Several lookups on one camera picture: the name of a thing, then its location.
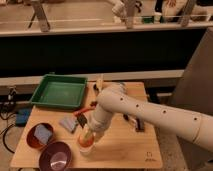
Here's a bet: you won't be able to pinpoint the blue sponge in bowl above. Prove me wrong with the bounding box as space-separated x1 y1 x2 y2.
34 124 52 144

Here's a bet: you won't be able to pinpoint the blue box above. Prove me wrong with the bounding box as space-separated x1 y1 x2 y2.
15 108 31 127

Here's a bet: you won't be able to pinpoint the maroon bowl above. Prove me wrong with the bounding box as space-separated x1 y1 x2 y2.
39 141 72 171

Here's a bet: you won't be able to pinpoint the brown bowl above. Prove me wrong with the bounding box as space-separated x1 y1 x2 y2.
26 123 54 149

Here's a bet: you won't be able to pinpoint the green plastic tray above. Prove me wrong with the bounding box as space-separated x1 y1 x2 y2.
30 74 87 110

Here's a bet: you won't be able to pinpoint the orange handled brush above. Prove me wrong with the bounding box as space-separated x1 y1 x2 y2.
73 101 97 127

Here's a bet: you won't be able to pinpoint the black cables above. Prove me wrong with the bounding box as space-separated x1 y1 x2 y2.
0 99 18 154

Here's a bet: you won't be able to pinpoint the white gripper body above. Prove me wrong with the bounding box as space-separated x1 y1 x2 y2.
82 125 104 142

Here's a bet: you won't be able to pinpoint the black brown block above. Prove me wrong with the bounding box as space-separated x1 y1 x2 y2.
123 114 145 132

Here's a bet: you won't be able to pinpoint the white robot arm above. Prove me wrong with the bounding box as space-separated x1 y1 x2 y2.
87 83 213 152

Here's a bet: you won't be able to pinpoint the orange apple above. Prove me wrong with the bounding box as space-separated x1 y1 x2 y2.
78 133 94 148

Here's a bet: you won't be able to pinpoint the grey blue sponge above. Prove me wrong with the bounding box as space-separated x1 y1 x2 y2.
59 117 78 133

